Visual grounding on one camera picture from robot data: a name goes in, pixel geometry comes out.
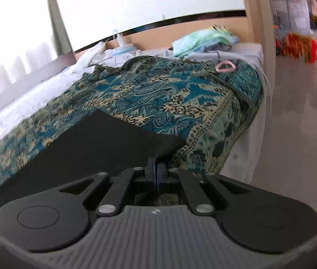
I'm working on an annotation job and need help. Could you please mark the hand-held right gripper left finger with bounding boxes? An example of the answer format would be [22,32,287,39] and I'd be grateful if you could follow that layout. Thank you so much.
[59,158,157,217]

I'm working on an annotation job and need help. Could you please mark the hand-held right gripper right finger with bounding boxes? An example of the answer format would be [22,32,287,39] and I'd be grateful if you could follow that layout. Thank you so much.
[157,163,253,216]

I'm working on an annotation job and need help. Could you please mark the black pants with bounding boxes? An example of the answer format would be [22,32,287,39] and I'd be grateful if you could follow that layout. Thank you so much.
[0,109,186,222]

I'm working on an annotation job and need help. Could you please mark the teal patterned blanket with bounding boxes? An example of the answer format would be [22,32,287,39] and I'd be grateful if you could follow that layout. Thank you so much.
[0,56,264,202]

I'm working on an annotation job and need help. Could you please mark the crumpled white cloth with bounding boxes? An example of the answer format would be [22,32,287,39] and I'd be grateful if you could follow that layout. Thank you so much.
[75,41,111,70]

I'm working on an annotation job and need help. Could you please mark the folded green blue cloth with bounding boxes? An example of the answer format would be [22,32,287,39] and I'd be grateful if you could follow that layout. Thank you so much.
[172,25,239,58]

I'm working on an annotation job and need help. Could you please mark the brown bed side board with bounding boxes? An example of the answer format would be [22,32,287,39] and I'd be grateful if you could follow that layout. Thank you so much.
[0,51,78,110]

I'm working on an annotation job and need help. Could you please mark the white bed sheet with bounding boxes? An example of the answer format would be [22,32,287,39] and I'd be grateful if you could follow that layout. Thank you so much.
[0,41,271,184]

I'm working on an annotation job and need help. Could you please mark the olive green drape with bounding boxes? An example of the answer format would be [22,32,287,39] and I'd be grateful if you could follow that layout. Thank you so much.
[45,0,76,59]

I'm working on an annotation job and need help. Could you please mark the red orange bags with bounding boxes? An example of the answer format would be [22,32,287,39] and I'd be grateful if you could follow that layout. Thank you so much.
[277,32,317,63]

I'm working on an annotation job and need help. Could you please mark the white sheer curtain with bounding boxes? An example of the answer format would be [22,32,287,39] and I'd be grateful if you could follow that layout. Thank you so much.
[0,0,58,107]

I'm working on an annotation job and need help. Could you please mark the grey patterned cabinet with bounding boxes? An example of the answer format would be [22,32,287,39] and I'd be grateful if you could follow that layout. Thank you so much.
[268,0,311,38]

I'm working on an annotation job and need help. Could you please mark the pink ring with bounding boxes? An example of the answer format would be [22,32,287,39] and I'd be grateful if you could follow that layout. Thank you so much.
[216,61,236,72]

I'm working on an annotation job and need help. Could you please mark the white cable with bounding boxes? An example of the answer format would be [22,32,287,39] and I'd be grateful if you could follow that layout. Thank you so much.
[256,64,272,104]

